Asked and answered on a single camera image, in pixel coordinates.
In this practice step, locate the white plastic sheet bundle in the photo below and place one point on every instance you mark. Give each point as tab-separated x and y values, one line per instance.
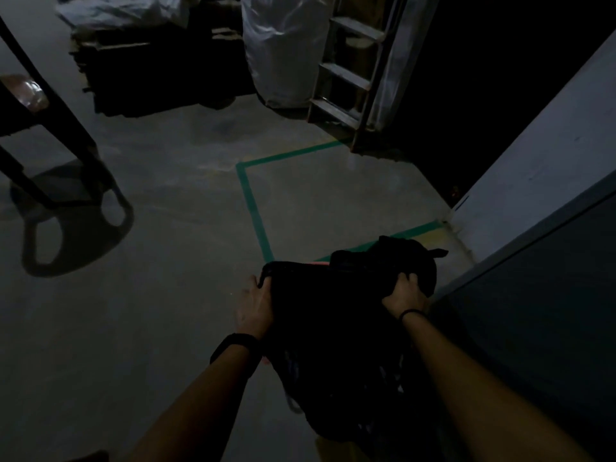
125	9

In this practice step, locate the person's left hand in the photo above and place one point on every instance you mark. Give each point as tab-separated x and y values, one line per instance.
254	307

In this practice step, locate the large white sack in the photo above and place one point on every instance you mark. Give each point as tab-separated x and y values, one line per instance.
284	48

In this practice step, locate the person's right fingers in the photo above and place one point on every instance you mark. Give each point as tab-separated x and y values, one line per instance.
409	283

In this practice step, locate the black wrist band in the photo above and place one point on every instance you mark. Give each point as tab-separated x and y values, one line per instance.
411	312

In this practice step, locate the person's right forearm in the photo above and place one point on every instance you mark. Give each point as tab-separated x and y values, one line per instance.
481	394

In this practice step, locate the metal step ladder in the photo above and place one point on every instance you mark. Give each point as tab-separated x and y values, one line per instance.
351	72

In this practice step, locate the person's left forearm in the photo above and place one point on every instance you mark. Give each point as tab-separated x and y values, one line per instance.
202	404

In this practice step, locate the person's right hand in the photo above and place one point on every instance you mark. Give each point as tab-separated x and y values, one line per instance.
406	295

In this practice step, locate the black backpack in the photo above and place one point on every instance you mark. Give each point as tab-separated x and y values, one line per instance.
346	341

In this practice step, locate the dark wooden pallet stack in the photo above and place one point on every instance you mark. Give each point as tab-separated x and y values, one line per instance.
159	67

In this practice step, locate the clear plastic wrapped package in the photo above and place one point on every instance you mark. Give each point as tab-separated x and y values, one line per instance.
26	91

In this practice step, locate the black wrist watch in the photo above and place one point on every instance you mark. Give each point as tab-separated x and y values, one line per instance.
236	348

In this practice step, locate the black metal frame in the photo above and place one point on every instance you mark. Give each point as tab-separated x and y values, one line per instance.
48	120

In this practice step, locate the person's left thumb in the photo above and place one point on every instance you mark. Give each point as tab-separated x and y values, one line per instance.
265	303

